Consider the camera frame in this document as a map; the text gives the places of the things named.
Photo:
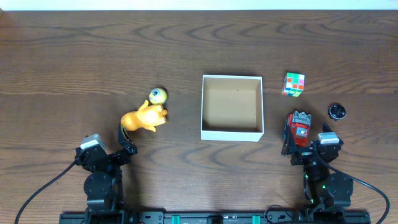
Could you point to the white cardboard box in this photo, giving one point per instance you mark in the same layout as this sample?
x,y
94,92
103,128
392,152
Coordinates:
x,y
232,108

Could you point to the black mounting rail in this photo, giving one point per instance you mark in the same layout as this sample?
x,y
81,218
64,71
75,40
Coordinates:
x,y
270,216

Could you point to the yellow one-eyed ball toy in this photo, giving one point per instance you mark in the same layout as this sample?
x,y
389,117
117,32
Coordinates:
x,y
158,96

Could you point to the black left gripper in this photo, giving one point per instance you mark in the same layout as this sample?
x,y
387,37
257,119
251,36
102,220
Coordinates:
x,y
117,155

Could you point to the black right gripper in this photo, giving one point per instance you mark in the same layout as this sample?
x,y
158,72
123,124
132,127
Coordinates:
x,y
303,154

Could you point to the orange dinosaur toy figure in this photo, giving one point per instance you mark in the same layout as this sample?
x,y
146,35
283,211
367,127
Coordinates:
x,y
147,117

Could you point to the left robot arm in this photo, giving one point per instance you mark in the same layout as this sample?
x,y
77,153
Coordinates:
x,y
104,186

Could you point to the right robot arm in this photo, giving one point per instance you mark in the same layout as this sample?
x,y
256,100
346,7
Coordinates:
x,y
328,193

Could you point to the multicoloured puzzle cube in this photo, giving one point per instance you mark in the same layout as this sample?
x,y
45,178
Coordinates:
x,y
293,84

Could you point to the black round lid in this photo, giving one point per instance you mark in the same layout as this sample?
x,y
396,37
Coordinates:
x,y
337,111

